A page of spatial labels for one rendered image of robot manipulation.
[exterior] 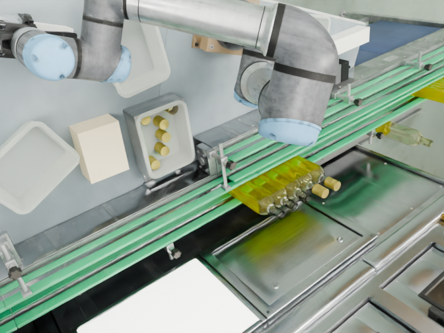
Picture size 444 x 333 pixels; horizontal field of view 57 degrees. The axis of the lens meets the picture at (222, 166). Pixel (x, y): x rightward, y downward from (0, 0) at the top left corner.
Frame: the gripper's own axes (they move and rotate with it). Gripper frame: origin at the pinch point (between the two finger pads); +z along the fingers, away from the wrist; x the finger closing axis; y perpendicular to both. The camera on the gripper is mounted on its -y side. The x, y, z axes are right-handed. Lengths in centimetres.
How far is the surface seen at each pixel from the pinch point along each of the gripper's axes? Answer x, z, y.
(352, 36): -14, -2, -123
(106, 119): 20.9, 0.1, -23.1
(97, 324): 73, -22, -16
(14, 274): 51, -22, 5
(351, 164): 36, -17, -126
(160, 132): 24.9, -0.5, -41.3
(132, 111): 18.5, -0.1, -31.0
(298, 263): 54, -44, -69
